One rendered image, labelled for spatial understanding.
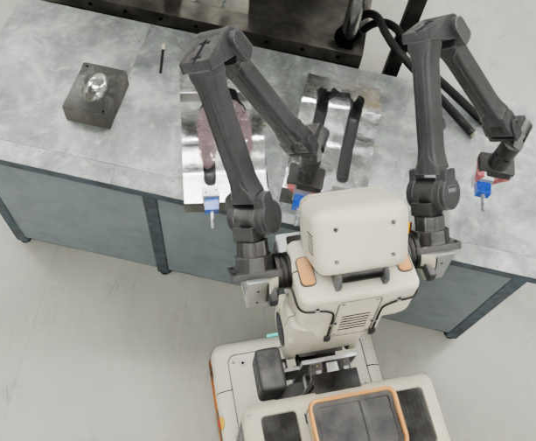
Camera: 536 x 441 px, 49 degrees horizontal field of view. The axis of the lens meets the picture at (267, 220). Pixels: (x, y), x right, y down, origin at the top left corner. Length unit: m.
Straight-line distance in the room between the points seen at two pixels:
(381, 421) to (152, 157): 1.06
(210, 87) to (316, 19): 1.27
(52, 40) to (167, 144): 0.62
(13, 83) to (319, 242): 1.36
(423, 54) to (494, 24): 2.53
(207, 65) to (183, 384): 1.57
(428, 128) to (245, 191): 0.45
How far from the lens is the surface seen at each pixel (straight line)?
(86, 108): 2.01
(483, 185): 1.91
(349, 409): 1.56
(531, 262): 2.02
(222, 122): 1.22
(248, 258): 1.30
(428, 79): 1.40
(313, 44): 2.33
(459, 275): 2.12
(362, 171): 1.87
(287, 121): 1.43
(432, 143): 1.41
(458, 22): 1.47
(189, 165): 1.85
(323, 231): 1.19
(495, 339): 2.79
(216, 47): 1.20
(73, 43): 2.31
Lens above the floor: 2.41
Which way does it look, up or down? 62 degrees down
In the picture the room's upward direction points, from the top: 10 degrees clockwise
